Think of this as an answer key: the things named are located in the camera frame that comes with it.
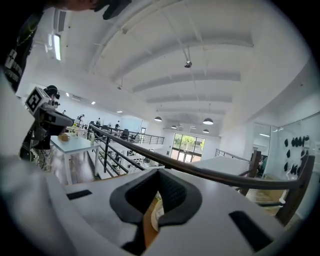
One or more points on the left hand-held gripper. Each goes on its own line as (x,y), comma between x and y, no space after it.
(37,100)

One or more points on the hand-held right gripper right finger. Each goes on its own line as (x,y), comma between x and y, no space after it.
(212,212)

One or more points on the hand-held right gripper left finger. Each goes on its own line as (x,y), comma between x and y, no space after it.
(100,207)

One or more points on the white glass-top desk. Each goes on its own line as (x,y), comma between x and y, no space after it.
(75,146)

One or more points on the long white counter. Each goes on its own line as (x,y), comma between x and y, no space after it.
(222,165)

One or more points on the brown wooden table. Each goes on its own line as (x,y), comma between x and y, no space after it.
(147,225)

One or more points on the round beige container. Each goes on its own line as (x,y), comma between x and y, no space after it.
(154,222)

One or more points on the black printed shirt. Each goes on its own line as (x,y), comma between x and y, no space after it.
(15,67)

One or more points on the glass entrance door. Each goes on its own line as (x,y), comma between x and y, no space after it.
(188,147)

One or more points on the long fluorescent ceiling lamp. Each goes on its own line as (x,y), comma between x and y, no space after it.
(57,47)

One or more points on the small black pendant lamp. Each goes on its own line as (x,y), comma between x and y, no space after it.
(206,131)
(158,119)

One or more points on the large black pendant lamp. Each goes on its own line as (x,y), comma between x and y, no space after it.
(208,122)

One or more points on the person's head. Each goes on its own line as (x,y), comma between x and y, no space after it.
(80,3)

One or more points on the silver ceiling sensor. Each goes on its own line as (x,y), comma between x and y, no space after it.
(188,64)

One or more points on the group of black wall-hung items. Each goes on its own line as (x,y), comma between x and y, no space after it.
(296,142)

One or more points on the black head-worn camera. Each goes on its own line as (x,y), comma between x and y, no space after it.
(115,8)

